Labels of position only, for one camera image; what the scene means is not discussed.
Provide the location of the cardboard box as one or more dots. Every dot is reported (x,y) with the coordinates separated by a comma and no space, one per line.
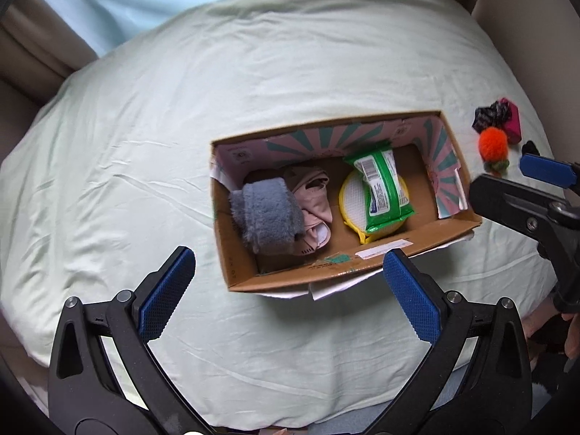
(427,158)

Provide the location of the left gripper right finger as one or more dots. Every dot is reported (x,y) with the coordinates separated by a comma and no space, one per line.
(474,379)

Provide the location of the grey fuzzy sock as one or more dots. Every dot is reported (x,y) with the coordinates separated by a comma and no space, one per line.
(268,216)

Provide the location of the black sock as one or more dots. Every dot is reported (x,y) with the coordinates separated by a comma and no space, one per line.
(529,148)

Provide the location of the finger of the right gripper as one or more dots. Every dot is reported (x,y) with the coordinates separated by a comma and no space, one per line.
(560,174)
(522,209)

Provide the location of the person right hand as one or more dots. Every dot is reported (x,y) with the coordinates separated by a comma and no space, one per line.
(547,328)

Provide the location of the yellow rimmed round pad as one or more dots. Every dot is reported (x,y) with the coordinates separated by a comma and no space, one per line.
(352,206)

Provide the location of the orange pompom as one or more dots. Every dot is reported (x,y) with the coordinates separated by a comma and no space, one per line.
(493,145)

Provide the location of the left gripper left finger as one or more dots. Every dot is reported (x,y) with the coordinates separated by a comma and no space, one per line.
(103,378)

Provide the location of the green wet wipes pack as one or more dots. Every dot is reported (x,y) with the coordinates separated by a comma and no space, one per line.
(387,203)

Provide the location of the brown left curtain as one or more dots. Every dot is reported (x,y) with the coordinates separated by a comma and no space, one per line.
(39,51)

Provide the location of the magenta pouch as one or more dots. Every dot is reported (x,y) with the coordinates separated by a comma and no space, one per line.
(511,125)

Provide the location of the pink fabric garment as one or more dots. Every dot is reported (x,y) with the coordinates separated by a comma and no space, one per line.
(310,213)

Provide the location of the black patterned scrunchie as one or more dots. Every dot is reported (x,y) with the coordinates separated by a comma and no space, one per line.
(495,115)

